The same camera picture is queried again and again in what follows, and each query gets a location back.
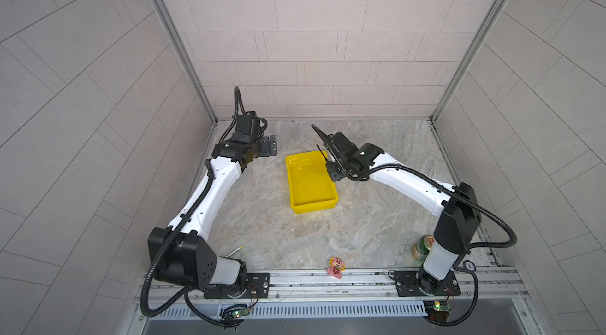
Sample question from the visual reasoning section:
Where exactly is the red handled screwdriver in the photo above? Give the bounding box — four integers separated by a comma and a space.
317, 145, 334, 163

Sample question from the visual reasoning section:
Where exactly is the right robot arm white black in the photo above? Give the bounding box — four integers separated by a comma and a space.
312, 125, 481, 296

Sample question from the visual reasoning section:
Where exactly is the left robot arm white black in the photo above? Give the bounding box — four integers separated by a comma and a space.
146, 111, 276, 295

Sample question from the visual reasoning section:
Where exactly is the yellow plastic bin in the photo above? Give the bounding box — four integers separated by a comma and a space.
286, 150, 339, 215

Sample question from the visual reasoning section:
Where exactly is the small yellow tipped pen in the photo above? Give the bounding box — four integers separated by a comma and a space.
227, 246, 243, 258

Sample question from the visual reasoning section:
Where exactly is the pink toy figure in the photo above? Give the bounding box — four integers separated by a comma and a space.
327, 257, 345, 279

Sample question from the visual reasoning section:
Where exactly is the green drink can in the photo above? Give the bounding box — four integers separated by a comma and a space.
411, 234, 435, 262

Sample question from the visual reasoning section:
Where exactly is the left green circuit board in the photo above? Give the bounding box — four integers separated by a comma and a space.
221, 304, 250, 324

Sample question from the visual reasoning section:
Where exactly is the green circuit board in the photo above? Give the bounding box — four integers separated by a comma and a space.
221, 304, 250, 324
423, 300, 452, 323

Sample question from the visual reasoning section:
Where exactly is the right green circuit board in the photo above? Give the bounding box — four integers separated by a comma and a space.
423, 300, 452, 323

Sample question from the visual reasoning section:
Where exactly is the right black corrugated cable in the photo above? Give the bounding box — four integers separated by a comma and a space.
330, 154, 518, 327

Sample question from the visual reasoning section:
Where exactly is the black corrugated cable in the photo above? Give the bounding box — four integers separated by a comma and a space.
139, 86, 247, 329
330, 154, 518, 327

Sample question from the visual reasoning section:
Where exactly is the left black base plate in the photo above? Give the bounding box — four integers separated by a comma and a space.
204, 273, 271, 300

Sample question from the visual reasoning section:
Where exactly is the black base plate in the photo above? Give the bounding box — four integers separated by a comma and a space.
388, 268, 461, 297
204, 273, 271, 300

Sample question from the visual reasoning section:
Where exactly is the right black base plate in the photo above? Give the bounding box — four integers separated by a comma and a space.
388, 268, 461, 297

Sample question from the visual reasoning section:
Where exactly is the left black corrugated cable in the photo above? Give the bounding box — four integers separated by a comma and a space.
139, 86, 247, 329

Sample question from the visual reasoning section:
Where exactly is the aluminium rail frame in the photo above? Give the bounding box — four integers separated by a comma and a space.
125, 266, 546, 334

